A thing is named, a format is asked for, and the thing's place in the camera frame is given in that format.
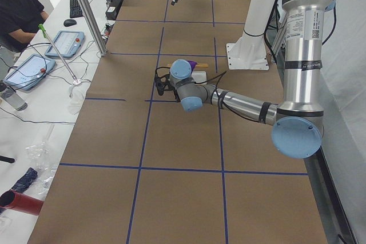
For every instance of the purple microfiber towel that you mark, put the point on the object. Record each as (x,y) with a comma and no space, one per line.
(193,64)

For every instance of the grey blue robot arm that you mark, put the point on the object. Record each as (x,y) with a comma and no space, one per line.
(297,121)

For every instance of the white rack base tray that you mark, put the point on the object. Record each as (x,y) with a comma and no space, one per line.
(199,76)

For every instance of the small black box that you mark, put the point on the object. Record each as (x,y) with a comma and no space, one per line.
(111,13)

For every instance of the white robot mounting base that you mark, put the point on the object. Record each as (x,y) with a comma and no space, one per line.
(242,56)

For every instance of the black keyboard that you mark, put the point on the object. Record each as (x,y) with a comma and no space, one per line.
(75,9)

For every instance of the black computer mouse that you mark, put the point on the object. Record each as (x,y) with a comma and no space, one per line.
(69,22)

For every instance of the blue teach pendant far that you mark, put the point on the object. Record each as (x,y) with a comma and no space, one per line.
(68,42)

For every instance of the blue teach pendant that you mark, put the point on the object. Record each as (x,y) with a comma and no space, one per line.
(68,42)
(29,73)

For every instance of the metal rod green tip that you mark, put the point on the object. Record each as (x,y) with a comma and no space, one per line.
(76,81)

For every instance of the seated person black shirt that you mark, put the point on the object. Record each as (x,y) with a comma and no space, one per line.
(19,22)

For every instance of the blue teach pendant near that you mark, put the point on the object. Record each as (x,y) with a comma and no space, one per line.
(29,73)

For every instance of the clear cylinder bottle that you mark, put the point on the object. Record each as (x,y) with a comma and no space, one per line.
(10,96)

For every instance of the clear plastic bag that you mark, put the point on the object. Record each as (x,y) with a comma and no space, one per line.
(43,162)

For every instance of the black wrapped object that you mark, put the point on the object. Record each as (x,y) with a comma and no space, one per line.
(25,181)

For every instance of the red cylinder tube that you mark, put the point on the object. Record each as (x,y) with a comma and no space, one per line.
(13,200)

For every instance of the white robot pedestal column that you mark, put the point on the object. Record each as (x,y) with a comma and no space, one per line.
(257,18)

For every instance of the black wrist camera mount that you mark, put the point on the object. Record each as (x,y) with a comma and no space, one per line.
(162,83)

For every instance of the aluminium extrusion post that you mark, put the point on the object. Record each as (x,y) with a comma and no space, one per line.
(93,27)

